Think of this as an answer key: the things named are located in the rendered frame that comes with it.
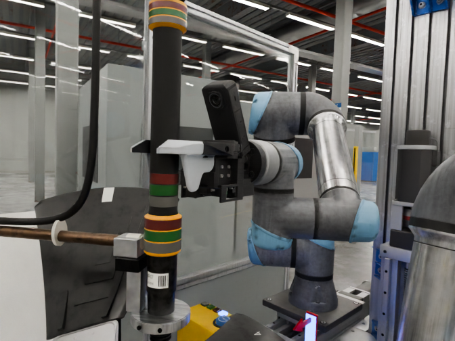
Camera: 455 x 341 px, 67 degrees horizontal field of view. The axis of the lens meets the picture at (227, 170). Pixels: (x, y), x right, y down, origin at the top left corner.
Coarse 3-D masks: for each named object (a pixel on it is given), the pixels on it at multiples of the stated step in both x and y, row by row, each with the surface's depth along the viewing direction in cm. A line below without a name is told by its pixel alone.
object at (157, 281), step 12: (180, 0) 40; (156, 264) 39; (168, 264) 39; (156, 276) 39; (168, 276) 39; (156, 288) 39; (168, 288) 39; (156, 300) 39; (168, 300) 40; (156, 312) 39; (168, 312) 40; (156, 336) 40; (168, 336) 40
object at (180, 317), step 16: (128, 240) 40; (128, 256) 40; (144, 256) 40; (128, 272) 40; (144, 272) 41; (128, 288) 40; (144, 288) 41; (128, 304) 40; (144, 304) 41; (176, 304) 42; (144, 320) 38; (160, 320) 38; (176, 320) 38
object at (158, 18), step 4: (156, 16) 37; (160, 16) 37; (164, 16) 37; (168, 16) 37; (172, 16) 37; (148, 20) 38; (152, 20) 37; (156, 20) 37; (160, 20) 37; (164, 20) 37; (168, 20) 37; (172, 20) 37; (176, 20) 37; (180, 20) 38; (148, 24) 38; (180, 24) 38; (184, 24) 38
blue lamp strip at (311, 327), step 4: (308, 316) 66; (312, 316) 65; (312, 320) 65; (308, 324) 66; (312, 324) 65; (308, 328) 66; (312, 328) 65; (308, 332) 66; (312, 332) 65; (308, 336) 66; (312, 336) 65; (308, 340) 66; (312, 340) 65
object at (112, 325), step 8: (88, 328) 42; (96, 328) 42; (104, 328) 41; (112, 328) 41; (64, 336) 42; (72, 336) 42; (80, 336) 42; (88, 336) 41; (96, 336) 41; (104, 336) 41; (112, 336) 40
